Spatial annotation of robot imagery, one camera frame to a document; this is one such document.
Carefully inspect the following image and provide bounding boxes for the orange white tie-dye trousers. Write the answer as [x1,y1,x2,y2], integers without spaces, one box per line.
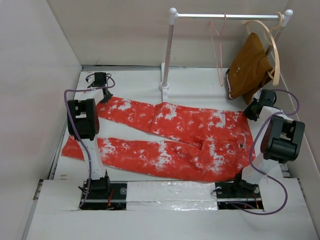
[61,96,256,183]

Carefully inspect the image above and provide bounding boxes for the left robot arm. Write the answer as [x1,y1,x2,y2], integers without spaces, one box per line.
[64,72,115,200]

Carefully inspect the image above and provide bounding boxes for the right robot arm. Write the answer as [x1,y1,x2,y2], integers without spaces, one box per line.
[231,89,306,197]

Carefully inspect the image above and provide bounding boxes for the beige plastic hanger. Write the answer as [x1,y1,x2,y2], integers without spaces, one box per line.
[244,10,292,86]

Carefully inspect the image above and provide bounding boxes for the brown shorts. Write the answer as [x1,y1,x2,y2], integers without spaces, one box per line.
[226,32,273,105]

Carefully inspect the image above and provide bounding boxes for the white clothes rack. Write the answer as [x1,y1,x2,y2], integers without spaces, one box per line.
[159,7,294,102]

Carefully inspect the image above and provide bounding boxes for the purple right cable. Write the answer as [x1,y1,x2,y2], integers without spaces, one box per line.
[248,89,301,215]

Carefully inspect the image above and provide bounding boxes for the purple cable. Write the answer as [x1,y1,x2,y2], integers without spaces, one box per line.
[63,73,116,210]
[248,89,301,215]

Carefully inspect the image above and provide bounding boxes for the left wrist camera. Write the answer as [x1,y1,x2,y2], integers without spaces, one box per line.
[85,74,95,89]

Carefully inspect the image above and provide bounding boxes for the pink wire hanger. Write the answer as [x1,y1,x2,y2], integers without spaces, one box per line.
[209,12,228,87]

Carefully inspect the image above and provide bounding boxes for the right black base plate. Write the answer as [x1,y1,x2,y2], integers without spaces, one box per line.
[211,182,264,210]

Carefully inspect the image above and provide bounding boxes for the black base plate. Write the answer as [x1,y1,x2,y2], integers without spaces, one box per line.
[79,181,128,211]
[211,182,264,210]

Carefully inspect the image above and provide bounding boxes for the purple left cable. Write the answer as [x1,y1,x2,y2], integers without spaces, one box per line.
[63,73,116,210]

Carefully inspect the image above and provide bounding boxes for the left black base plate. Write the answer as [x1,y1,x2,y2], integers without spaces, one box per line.
[79,181,128,211]

